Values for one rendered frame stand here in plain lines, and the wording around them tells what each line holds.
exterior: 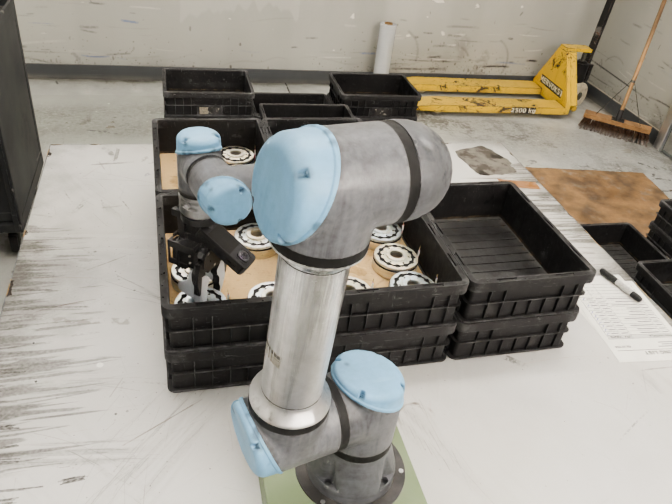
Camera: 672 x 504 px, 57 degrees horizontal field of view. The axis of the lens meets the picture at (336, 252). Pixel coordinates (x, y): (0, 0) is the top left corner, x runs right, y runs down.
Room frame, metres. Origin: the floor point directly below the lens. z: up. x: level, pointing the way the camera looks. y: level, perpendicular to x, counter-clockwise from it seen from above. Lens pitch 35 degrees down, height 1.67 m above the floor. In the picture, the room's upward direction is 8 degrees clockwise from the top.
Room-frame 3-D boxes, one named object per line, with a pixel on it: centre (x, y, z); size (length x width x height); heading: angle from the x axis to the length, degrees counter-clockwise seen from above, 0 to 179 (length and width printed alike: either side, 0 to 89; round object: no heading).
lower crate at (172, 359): (1.04, 0.21, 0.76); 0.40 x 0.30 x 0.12; 19
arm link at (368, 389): (0.66, -0.07, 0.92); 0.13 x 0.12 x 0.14; 123
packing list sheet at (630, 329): (1.26, -0.75, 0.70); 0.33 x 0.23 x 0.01; 18
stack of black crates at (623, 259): (2.10, -1.14, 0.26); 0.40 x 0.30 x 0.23; 18
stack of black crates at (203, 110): (2.73, 0.69, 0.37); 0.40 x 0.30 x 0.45; 108
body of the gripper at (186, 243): (0.95, 0.26, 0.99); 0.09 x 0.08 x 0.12; 70
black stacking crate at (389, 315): (1.14, -0.07, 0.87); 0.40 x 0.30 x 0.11; 19
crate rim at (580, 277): (1.23, -0.36, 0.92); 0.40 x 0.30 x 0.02; 19
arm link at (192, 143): (0.95, 0.25, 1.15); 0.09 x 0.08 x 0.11; 33
